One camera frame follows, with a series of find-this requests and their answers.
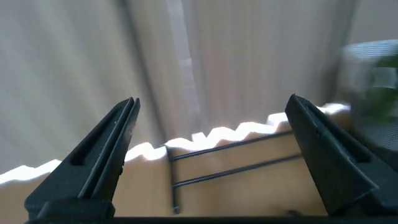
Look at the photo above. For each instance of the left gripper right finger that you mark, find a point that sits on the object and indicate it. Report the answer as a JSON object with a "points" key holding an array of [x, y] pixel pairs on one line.
{"points": [[342, 174]]}

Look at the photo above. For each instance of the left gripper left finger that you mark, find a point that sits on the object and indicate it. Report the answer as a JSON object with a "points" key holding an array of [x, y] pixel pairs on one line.
{"points": [[77, 180]]}

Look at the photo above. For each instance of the white laundry basket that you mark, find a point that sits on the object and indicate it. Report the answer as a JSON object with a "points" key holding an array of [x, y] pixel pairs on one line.
{"points": [[357, 77]]}

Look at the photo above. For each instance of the black clothes rack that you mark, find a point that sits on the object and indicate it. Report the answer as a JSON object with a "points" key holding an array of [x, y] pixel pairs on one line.
{"points": [[236, 170]]}

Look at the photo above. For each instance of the beige curtain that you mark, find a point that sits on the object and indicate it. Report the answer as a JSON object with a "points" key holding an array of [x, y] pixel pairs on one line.
{"points": [[233, 62]]}

